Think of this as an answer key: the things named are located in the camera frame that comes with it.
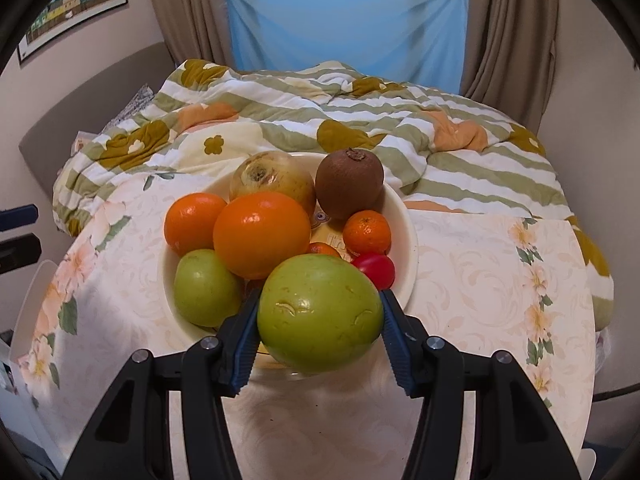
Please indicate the large orange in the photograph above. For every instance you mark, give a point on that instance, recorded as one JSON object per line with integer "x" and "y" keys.
{"x": 189, "y": 222}
{"x": 255, "y": 233}

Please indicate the grey sofa backrest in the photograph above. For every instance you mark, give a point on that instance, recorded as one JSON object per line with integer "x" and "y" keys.
{"x": 46, "y": 146}

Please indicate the beige curtain left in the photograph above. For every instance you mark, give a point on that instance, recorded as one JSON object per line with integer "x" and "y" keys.
{"x": 195, "y": 29}

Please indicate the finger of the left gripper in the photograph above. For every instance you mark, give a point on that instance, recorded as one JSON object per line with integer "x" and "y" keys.
{"x": 14, "y": 218}
{"x": 18, "y": 252}

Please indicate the small mandarin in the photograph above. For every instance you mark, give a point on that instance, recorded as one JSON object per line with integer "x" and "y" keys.
{"x": 367, "y": 232}
{"x": 320, "y": 248}

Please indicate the blue window cloth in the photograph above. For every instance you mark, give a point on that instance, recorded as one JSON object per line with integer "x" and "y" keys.
{"x": 420, "y": 41}

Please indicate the brown kiwi with sticker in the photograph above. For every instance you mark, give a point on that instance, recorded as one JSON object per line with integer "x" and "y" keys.
{"x": 348, "y": 181}

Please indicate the striped floral green quilt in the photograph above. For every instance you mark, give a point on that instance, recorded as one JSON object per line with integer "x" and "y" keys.
{"x": 438, "y": 150}

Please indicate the red cherry tomato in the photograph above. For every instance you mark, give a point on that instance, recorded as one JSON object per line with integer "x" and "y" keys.
{"x": 379, "y": 269}

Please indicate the beige curtain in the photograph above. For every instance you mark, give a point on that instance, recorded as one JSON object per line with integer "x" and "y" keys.
{"x": 510, "y": 56}
{"x": 195, "y": 29}

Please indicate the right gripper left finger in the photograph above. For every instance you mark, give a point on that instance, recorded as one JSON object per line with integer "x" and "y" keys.
{"x": 128, "y": 434}

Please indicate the framed wall picture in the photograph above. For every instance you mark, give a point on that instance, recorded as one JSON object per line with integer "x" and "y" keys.
{"x": 57, "y": 18}

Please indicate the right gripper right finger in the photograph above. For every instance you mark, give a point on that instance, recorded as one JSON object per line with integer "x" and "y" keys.
{"x": 515, "y": 435}

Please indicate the beige curtain right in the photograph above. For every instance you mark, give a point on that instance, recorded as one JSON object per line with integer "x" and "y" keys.
{"x": 510, "y": 56}

